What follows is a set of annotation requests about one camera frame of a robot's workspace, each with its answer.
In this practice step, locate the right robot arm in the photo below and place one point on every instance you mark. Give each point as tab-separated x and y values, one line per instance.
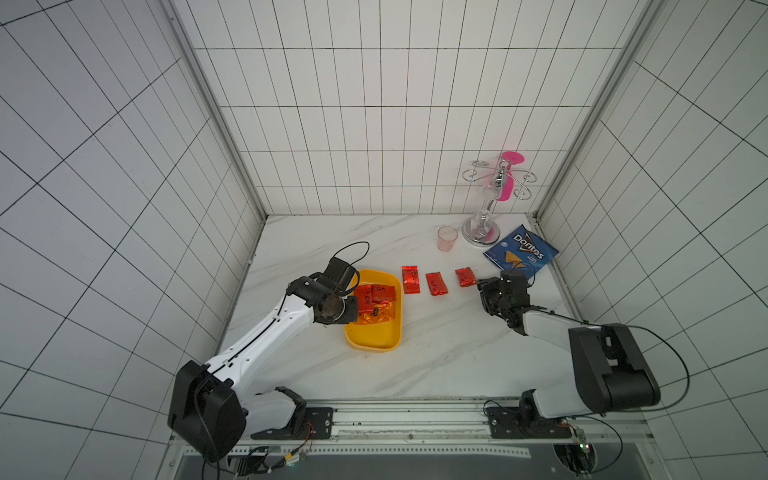
608	370

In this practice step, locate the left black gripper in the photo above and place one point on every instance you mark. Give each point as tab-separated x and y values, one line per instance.
349	317

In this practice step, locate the yellow plastic storage box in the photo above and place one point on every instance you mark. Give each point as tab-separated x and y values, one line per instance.
378	327

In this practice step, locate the red tea bag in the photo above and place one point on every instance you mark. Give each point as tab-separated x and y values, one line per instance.
411	280
466	277
382	294
364	295
436	284

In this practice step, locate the aluminium mounting rail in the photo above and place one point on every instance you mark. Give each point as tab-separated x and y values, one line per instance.
378	427

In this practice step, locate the blue Doritos chip bag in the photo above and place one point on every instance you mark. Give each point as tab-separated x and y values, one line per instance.
522	250

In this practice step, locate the pink wine glass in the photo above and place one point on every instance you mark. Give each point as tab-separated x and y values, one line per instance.
508	160

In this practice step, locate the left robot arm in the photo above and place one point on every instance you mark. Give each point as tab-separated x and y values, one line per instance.
210	408

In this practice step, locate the orange tea bag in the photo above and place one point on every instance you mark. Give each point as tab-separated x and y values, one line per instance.
382	314

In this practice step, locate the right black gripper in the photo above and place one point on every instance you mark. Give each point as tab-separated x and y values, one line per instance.
491	294

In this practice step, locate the metal cup drying rack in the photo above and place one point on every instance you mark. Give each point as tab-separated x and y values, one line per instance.
487	175

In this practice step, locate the pink transparent plastic cup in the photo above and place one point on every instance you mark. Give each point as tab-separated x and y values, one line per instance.
446	238

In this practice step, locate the clear wine glass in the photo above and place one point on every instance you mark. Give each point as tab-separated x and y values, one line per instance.
481	223

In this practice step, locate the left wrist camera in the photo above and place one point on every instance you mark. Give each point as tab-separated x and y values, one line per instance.
342	277

